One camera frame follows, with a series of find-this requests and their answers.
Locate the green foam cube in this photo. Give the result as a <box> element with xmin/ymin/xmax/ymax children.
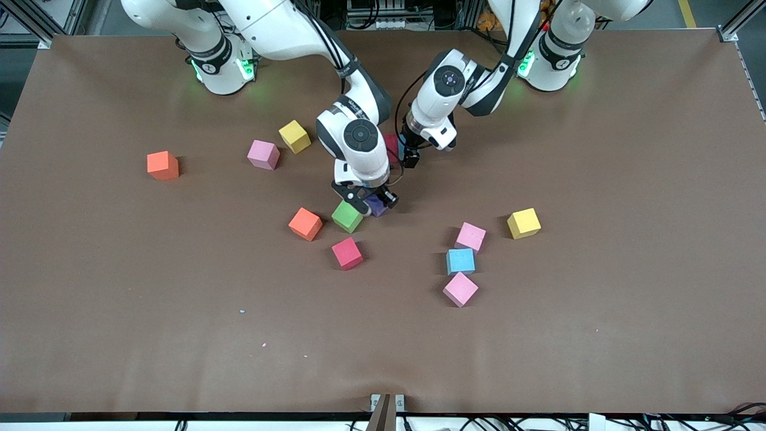
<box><xmin>332</xmin><ymin>202</ymin><xmax>364</xmax><ymax>234</ymax></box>

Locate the orange foam cube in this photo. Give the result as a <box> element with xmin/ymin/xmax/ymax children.
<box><xmin>147</xmin><ymin>150</ymin><xmax>180</xmax><ymax>181</ymax></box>
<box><xmin>288</xmin><ymin>207</ymin><xmax>324</xmax><ymax>242</ymax></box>

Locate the pink foam cube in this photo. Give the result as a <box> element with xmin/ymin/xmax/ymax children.
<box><xmin>454</xmin><ymin>221</ymin><xmax>487</xmax><ymax>253</ymax></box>
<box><xmin>247</xmin><ymin>139</ymin><xmax>281</xmax><ymax>171</ymax></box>
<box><xmin>442</xmin><ymin>272</ymin><xmax>479</xmax><ymax>308</ymax></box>

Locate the yellow foam cube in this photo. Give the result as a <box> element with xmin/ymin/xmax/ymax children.
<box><xmin>278</xmin><ymin>120</ymin><xmax>312</xmax><ymax>155</ymax></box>
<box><xmin>507</xmin><ymin>208</ymin><xmax>542</xmax><ymax>240</ymax></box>

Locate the white equipment box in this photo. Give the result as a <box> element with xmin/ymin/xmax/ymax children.
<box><xmin>347</xmin><ymin>0</ymin><xmax>433</xmax><ymax>31</ymax></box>

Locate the brown table mat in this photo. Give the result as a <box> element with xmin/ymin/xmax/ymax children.
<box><xmin>0</xmin><ymin>27</ymin><xmax>766</xmax><ymax>415</ymax></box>

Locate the grey metal bracket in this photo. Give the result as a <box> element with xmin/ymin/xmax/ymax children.
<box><xmin>370</xmin><ymin>393</ymin><xmax>406</xmax><ymax>414</ymax></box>

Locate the dark camera mount post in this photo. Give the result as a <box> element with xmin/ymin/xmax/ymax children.
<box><xmin>366</xmin><ymin>393</ymin><xmax>397</xmax><ymax>431</ymax></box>

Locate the aluminium table edge rail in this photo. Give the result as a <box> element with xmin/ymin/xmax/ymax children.
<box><xmin>735</xmin><ymin>41</ymin><xmax>766</xmax><ymax>123</ymax></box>

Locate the aluminium frame profile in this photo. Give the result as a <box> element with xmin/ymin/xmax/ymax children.
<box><xmin>0</xmin><ymin>0</ymin><xmax>90</xmax><ymax>50</ymax></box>
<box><xmin>718</xmin><ymin>0</ymin><xmax>766</xmax><ymax>43</ymax></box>

